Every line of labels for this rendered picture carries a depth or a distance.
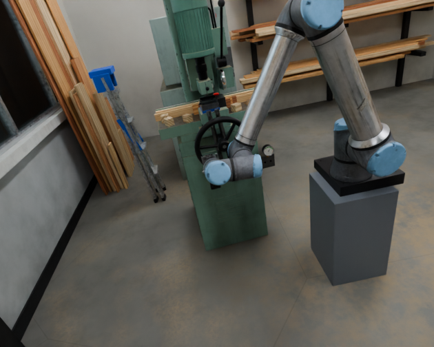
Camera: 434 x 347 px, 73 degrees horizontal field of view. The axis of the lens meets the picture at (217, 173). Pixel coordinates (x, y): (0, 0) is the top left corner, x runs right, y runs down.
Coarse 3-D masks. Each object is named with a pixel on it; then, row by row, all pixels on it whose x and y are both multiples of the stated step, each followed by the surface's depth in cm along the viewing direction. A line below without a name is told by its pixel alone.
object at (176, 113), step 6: (240, 96) 171; (246, 96) 171; (240, 102) 172; (180, 108) 169; (186, 108) 168; (192, 108) 169; (156, 114) 167; (174, 114) 169; (180, 114) 169; (156, 120) 168
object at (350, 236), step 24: (312, 192) 160; (384, 192) 134; (312, 216) 169; (336, 216) 136; (360, 216) 138; (384, 216) 140; (312, 240) 179; (336, 240) 144; (360, 240) 145; (384, 240) 147; (336, 264) 152; (360, 264) 154; (384, 264) 156
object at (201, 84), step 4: (196, 80) 168; (200, 80) 164; (204, 80) 162; (208, 80) 160; (200, 84) 160; (204, 84) 160; (208, 84) 160; (200, 88) 161; (204, 88) 161; (212, 88) 162; (200, 92) 162; (204, 92) 162; (208, 92) 162; (212, 92) 163
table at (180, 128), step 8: (232, 112) 159; (240, 112) 159; (176, 120) 163; (200, 120) 157; (240, 120) 161; (160, 128) 157; (168, 128) 156; (176, 128) 156; (184, 128) 157; (192, 128) 158; (168, 136) 158; (176, 136) 159
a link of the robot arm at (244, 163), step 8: (240, 152) 116; (248, 152) 116; (232, 160) 110; (240, 160) 110; (248, 160) 110; (256, 160) 110; (232, 168) 109; (240, 168) 109; (248, 168) 109; (256, 168) 110; (240, 176) 110; (248, 176) 111; (256, 176) 112
